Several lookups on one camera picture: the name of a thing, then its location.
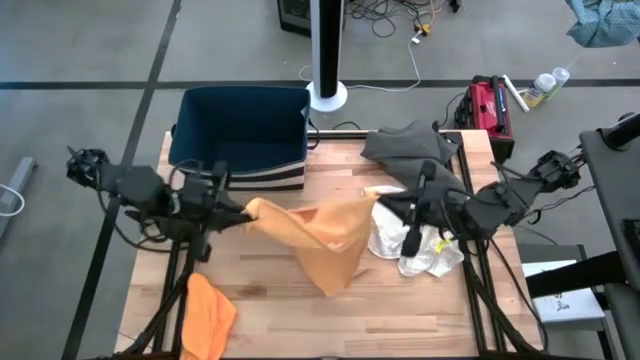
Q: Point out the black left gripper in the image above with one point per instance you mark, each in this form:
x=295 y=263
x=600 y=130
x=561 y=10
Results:
x=200 y=205

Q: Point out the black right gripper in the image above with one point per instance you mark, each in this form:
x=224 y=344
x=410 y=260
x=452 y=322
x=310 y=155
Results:
x=440 y=215

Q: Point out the pale orange waffle towel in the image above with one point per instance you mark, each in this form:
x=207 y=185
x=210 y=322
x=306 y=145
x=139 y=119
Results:
x=325 y=235

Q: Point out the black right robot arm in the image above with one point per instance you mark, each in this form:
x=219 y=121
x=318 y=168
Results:
x=505 y=200

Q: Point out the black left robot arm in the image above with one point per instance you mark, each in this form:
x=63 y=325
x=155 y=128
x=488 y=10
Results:
x=135 y=187

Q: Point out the white towel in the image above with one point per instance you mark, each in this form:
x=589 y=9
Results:
x=385 y=235

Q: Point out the grey towel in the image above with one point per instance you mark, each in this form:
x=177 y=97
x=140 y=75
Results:
x=405 y=145

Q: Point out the navy white striped fabric bin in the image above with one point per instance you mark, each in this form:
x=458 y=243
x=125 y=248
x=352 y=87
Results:
x=240 y=125

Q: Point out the red tool bag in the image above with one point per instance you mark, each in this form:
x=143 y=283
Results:
x=487 y=110

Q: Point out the white tube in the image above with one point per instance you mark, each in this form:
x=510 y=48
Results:
x=515 y=93

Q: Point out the yellow plug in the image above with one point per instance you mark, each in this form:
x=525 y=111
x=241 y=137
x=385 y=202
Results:
x=424 y=29

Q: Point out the yellow label wipes canister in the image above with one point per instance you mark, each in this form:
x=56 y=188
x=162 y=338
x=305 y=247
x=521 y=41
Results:
x=541 y=87

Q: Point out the black flat bar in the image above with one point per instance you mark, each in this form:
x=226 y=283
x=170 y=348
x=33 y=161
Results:
x=575 y=277

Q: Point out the white paper sheet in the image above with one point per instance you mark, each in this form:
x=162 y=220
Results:
x=565 y=305

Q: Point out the clear plastic bottle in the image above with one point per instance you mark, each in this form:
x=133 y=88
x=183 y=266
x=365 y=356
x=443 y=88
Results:
x=560 y=77

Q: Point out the grey desk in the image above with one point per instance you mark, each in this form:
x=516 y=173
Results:
x=607 y=190

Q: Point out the black box device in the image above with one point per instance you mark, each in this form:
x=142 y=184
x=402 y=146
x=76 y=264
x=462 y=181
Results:
x=295 y=15

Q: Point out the grey metal bar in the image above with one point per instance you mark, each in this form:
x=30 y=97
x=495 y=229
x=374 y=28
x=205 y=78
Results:
x=20 y=180

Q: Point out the teal patterned cloth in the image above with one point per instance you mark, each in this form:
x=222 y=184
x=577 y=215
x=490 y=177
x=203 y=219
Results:
x=605 y=22

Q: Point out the black aluminium table frame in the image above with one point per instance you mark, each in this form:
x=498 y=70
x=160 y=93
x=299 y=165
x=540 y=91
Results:
x=464 y=160

